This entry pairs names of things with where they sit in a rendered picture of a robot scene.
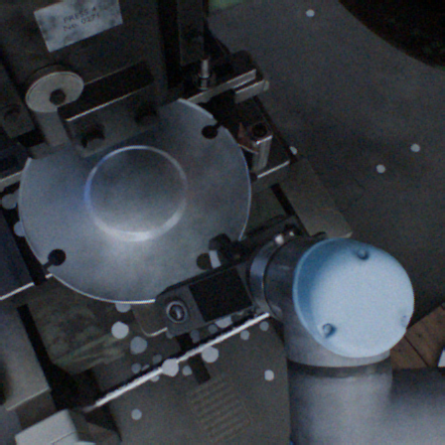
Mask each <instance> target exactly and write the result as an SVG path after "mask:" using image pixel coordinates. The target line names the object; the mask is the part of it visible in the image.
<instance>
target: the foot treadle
mask: <svg viewBox="0 0 445 445"><path fill-rule="evenodd" d="M174 337H175V339H176V341H177V343H178V345H179V347H180V349H185V348H187V347H189V346H191V345H193V344H194V343H193V341H192V339H191V337H190V335H189V333H185V334H182V335H180V336H174ZM187 362H188V364H189V366H190V368H191V370H192V372H193V374H194V376H195V378H196V382H197V384H198V386H197V387H195V388H194V389H192V390H191V391H189V392H188V393H187V400H188V402H189V404H190V406H191V408H192V412H193V414H194V416H195V418H196V420H197V422H198V424H199V426H200V428H201V430H202V432H203V434H204V436H205V438H206V440H207V442H208V444H209V445H220V444H222V443H224V442H225V441H226V440H228V439H230V438H232V437H233V436H235V435H237V434H239V433H240V432H241V431H243V430H245V429H247V428H248V427H249V426H250V425H251V419H250V417H249V415H248V413H247V411H246V409H245V407H244V405H243V403H242V401H241V400H240V398H239V396H238V394H237V392H236V388H235V386H234V384H233V382H232V380H231V378H230V376H229V375H228V374H227V373H221V374H219V375H218V376H216V377H214V378H211V377H210V375H209V373H208V371H207V369H206V367H205V365H204V363H203V361H202V359H201V357H200V355H199V354H197V355H195V356H193V357H191V358H189V359H188V360H187Z"/></svg>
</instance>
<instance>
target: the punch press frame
mask: <svg viewBox="0 0 445 445"><path fill-rule="evenodd" d="M246 1H249V0H203V10H204V12H205V13H206V14H207V16H208V17H209V18H210V17H212V16H214V15H216V14H219V13H221V12H223V11H226V10H228V9H231V8H233V7H235V6H238V5H240V4H242V3H244V2H246ZM277 215H287V214H286V213H285V211H284V209H283V208H282V206H281V204H280V203H279V201H278V200H277V199H276V197H275V195H274V194H273V192H272V190H271V189H270V187H268V188H266V189H264V190H263V191H261V192H258V193H256V194H254V195H252V196H251V202H250V210H249V215H248V219H247V223H246V226H245V229H244V231H243V233H242V235H241V237H240V239H242V238H244V237H246V236H248V232H250V231H252V230H253V229H255V228H257V227H259V226H260V225H261V224H263V223H264V222H266V221H268V220H270V219H272V218H273V217H275V216H277ZM27 304H28V306H29V309H30V311H31V313H32V316H33V318H34V320H35V322H34V323H35V325H36V327H37V330H38V332H39V334H40V337H41V339H42V341H43V344H44V346H45V348H46V351H47V353H48V354H49V357H50V359H51V361H52V363H54V364H56V365H57V366H59V367H60V368H62V369H63V370H65V371H67V372H68V373H70V374H71V375H76V374H78V373H80V372H82V371H85V370H86V369H88V368H90V367H92V366H94V365H96V364H98V363H100V362H104V364H105V365H108V364H110V363H112V362H114V361H116V360H118V359H120V358H122V357H123V356H124V355H125V351H124V350H125V349H127V348H129V347H130V343H131V341H132V340H133V339H134V338H136V337H140V338H141V339H143V340H144V339H146V338H148V337H147V336H145V335H144V333H143V332H142V330H141V328H140V326H139V324H138V322H137V320H136V318H135V316H134V314H133V312H132V310H131V308H130V309H129V310H127V311H124V312H122V311H121V312H120V311H118V310H117V308H116V303H111V302H106V301H101V300H97V299H94V298H91V297H88V296H86V295H83V294H81V293H79V292H77V291H75V290H73V289H72V288H70V287H69V286H68V285H66V284H65V285H63V286H61V287H59V288H57V289H55V290H53V291H51V292H49V293H47V294H45V295H43V296H40V297H38V298H36V299H34V300H32V301H30V302H28V303H27ZM269 316H270V315H268V314H267V313H266V312H265V311H263V312H262V313H260V314H258V315H257V316H255V317H254V316H253V315H252V314H248V315H246V316H245V317H243V318H241V319H239V320H237V321H235V322H233V323H232V324H230V325H228V326H227V327H224V328H222V329H221V330H219V331H217V332H215V333H213V334H211V335H209V336H207V337H205V338H203V339H201V340H199V341H198V342H197V343H195V344H193V345H191V346H189V347H187V348H185V349H181V350H180V351H178V352H176V353H174V354H173V355H171V356H169V357H167V358H165V359H163V360H161V361H159V362H157V363H156V364H154V365H152V366H150V367H148V368H147V369H145V370H143V371H140V372H138V373H136V374H134V375H132V376H130V377H128V378H126V379H124V380H123V381H121V382H119V383H118V384H117V385H115V386H113V387H111V388H109V389H107V390H105V391H103V392H101V393H99V394H98V395H96V396H94V397H93V398H94V401H95V403H96V405H97V406H98V407H101V406H102V405H104V404H106V403H107V402H109V400H111V399H113V398H115V397H117V396H119V395H121V394H123V393H125V392H127V391H128V390H130V389H132V388H134V387H136V386H138V385H140V384H142V383H144V382H146V381H148V380H149V379H151V378H153V377H154V376H156V375H158V374H160V373H162V369H161V366H162V363H163V362H164V361H166V360H169V359H171V360H174V361H175V362H176V363H177V364H180V363H182V362H184V361H186V360H188V359H189V358H191V357H193V356H195V355H197V354H198V353H200V352H201V351H202V350H203V348H204V347H205V346H215V345H217V344H219V343H221V342H223V341H225V340H227V339H229V338H230V337H232V336H234V335H235V334H237V333H239V332H241V331H243V330H245V329H247V328H249V327H250V326H252V325H254V324H256V323H258V322H260V321H262V320H264V319H266V318H268V317H269ZM117 322H121V323H122V324H124V325H126V326H127V327H128V332H127V334H126V336H124V337H123V338H117V337H115V336H114V335H113V333H112V328H113V326H114V324H116V323H117Z"/></svg>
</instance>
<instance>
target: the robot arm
mask: <svg viewBox="0 0 445 445"><path fill-rule="evenodd" d="M279 219H282V220H281V221H279V222H276V221H278V220H279ZM274 222H276V223H274ZM288 223H292V224H293V225H289V224H288ZM298 232H299V233H300V235H299V233H298ZM208 249H209V255H210V260H211V264H212V267H213V268H212V269H210V270H207V271H205V272H202V273H200V274H198V275H195V276H193V277H191V278H188V279H186V280H183V281H181V282H178V283H176V284H173V285H171V286H169V287H167V288H166V289H165V290H164V291H162V292H161V293H160V294H159V295H158V296H157V297H156V298H155V304H156V305H157V307H158V309H159V311H160V313H161V316H162V318H163V320H164V322H165V323H164V324H165V326H166V328H167V330H168V332H169V333H170V334H171V335H172V336H180V335H182V334H185V333H188V332H191V331H193V330H196V329H199V328H201V327H203V326H205V325H208V324H211V323H213V322H216V321H219V320H222V319H224V318H227V317H230V316H233V315H234V314H237V313H240V312H243V311H245V312H247V313H248V314H252V315H253V316H254V317H255V316H257V315H258V314H260V313H262V312H263V311H265V312H266V313H267V314H268V315H270V316H272V317H273V318H275V319H277V320H279V321H281V322H283V328H284V346H285V356H286V366H287V383H288V400H289V417H290V424H291V434H290V436H289V442H290V445H445V367H437V368H420V369H411V368H406V369H393V368H392V367H391V352H390V347H391V346H394V345H395V344H396V343H397V342H398V341H399V340H400V338H401V337H402V336H403V334H404V333H405V328H406V326H407V324H408V322H409V319H410V316H411V315H412V312H413V304H414V298H413V289H412V286H411V283H410V280H409V278H408V275H407V274H406V272H405V270H404V269H403V267H402V266H401V265H400V263H399V262H398V261H397V260H396V259H395V258H394V257H393V256H391V255H390V254H389V253H387V252H385V251H384V250H382V249H380V248H377V247H375V246H373V245H370V244H367V243H363V242H360V241H357V240H354V239H351V238H346V237H330V238H328V236H327V234H326V233H325V232H318V233H315V234H313V235H311V236H306V234H305V232H304V231H303V230H302V229H301V228H300V226H299V224H298V223H297V219H296V216H295V215H277V216H275V217H273V218H272V219H270V220H268V221H266V222H264V223H263V224H261V225H260V226H259V227H257V228H255V229H253V230H252V231H250V232H248V236H246V237H244V238H242V239H240V240H238V239H235V240H234V241H233V242H231V239H230V238H229V236H228V235H227V234H226V233H225V232H221V233H219V234H217V235H216V236H214V237H212V238H210V239H209V245H208Z"/></svg>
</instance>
